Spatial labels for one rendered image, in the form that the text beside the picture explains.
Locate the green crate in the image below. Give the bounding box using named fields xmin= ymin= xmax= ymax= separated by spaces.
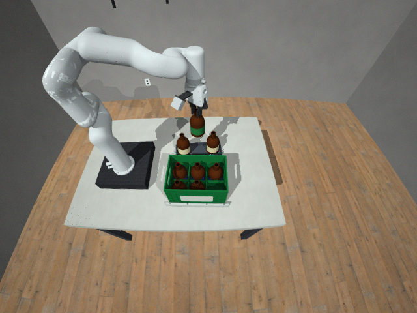
xmin=164 ymin=155 xmax=229 ymax=203

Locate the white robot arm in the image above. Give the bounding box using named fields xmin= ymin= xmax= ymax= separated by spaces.
xmin=42 ymin=27 xmax=207 ymax=175

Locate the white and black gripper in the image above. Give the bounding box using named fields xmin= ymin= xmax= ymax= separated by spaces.
xmin=184 ymin=82 xmax=209 ymax=117

